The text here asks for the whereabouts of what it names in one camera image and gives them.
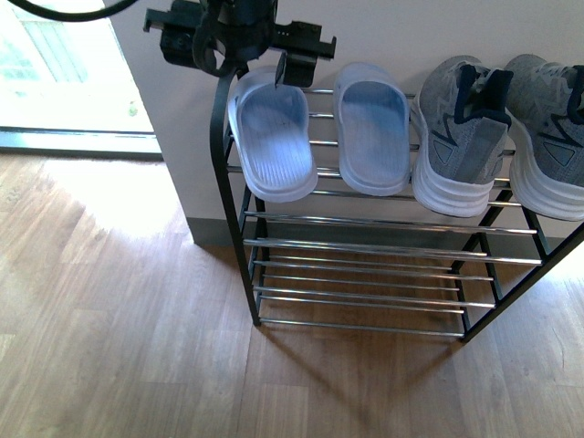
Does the black metal shoe rack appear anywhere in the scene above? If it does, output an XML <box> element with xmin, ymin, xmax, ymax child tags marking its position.
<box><xmin>210</xmin><ymin>71</ymin><xmax>583</xmax><ymax>342</ymax></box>

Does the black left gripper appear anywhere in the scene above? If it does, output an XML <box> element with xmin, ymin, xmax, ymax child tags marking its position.
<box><xmin>144</xmin><ymin>1</ymin><xmax>337</xmax><ymax>87</ymax></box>

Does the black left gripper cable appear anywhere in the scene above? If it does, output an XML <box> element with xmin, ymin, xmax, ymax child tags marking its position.
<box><xmin>5</xmin><ymin>0</ymin><xmax>138</xmax><ymax>22</ymax></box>

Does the grey sneaker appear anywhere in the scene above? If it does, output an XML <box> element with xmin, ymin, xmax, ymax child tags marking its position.
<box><xmin>506</xmin><ymin>54</ymin><xmax>583</xmax><ymax>221</ymax></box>
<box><xmin>411</xmin><ymin>56</ymin><xmax>514</xmax><ymax>218</ymax></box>

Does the light blue slide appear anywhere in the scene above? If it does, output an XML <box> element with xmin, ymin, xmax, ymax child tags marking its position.
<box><xmin>227</xmin><ymin>67</ymin><xmax>318</xmax><ymax>203</ymax></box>
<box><xmin>333</xmin><ymin>62</ymin><xmax>410</xmax><ymax>196</ymax></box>

